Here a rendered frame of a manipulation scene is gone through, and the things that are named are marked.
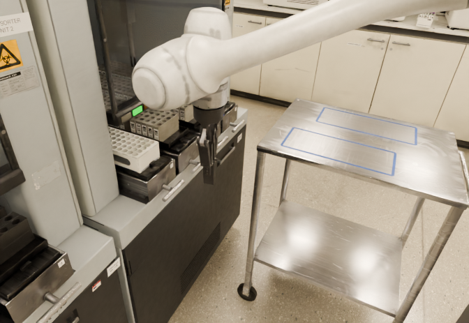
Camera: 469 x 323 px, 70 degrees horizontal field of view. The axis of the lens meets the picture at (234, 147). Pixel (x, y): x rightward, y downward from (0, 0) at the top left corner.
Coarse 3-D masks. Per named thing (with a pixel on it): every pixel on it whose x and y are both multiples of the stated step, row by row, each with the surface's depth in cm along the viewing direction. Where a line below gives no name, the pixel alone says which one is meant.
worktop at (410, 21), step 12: (240, 0) 312; (252, 0) 315; (288, 12) 281; (300, 12) 277; (384, 24) 255; (396, 24) 252; (408, 24) 250; (432, 24) 254; (444, 24) 256; (468, 36) 237
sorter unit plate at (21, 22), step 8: (8, 16) 56; (16, 16) 57; (24, 16) 58; (0, 24) 55; (8, 24) 56; (16, 24) 58; (24, 24) 59; (0, 32) 56; (8, 32) 57; (16, 32) 58
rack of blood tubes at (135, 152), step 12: (120, 132) 102; (120, 144) 97; (132, 144) 97; (144, 144) 97; (156, 144) 97; (120, 156) 101; (132, 156) 91; (144, 156) 94; (156, 156) 99; (132, 168) 94
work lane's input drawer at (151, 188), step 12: (168, 156) 101; (120, 168) 95; (156, 168) 95; (168, 168) 100; (120, 180) 96; (132, 180) 94; (144, 180) 93; (156, 180) 95; (168, 180) 102; (144, 192) 94; (156, 192) 97; (168, 192) 97
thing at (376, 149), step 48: (288, 144) 109; (336, 144) 111; (384, 144) 112; (432, 144) 114; (432, 192) 92; (288, 240) 146; (336, 240) 147; (384, 240) 149; (240, 288) 149; (336, 288) 127; (384, 288) 128
